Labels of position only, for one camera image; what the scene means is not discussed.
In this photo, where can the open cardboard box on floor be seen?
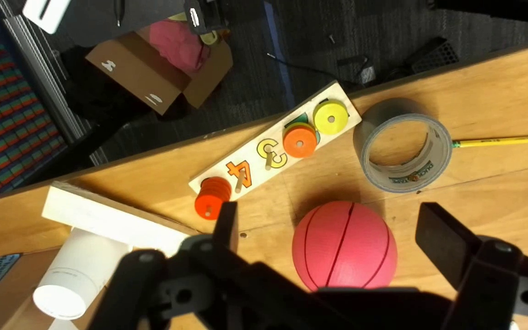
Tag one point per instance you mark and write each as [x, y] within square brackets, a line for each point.
[134, 64]

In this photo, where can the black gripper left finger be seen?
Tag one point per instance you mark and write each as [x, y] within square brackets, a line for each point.
[225, 225]

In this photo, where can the white paper cup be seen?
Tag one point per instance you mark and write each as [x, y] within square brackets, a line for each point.
[77, 273]

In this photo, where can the wooden number puzzle board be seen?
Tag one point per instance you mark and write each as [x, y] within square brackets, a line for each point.
[262, 156]

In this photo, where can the yellow pencil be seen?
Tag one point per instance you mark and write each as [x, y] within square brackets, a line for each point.
[489, 141]

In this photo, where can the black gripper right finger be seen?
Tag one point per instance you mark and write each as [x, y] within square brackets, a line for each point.
[445, 242]

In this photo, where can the yellow disc on peg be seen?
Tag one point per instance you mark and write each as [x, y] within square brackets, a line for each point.
[330, 117]

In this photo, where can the grey duct tape roll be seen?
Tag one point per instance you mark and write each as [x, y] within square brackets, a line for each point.
[399, 146]

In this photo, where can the orange ring stack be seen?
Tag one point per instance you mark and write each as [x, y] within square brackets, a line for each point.
[212, 194]

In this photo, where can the colourful woven wall panel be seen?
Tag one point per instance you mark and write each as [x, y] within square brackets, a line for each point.
[27, 134]

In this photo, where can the pink rubber basketball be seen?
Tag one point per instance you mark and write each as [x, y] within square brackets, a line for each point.
[343, 244]

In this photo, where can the white foam block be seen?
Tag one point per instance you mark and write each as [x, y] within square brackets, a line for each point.
[93, 212]

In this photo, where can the orange disc on peg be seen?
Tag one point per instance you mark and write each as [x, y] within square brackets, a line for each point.
[299, 139]

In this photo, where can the brown cardboard box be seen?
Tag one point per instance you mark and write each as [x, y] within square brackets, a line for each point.
[18, 275]

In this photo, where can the pink cloth in box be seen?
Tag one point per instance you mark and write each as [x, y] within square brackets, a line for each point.
[178, 46]

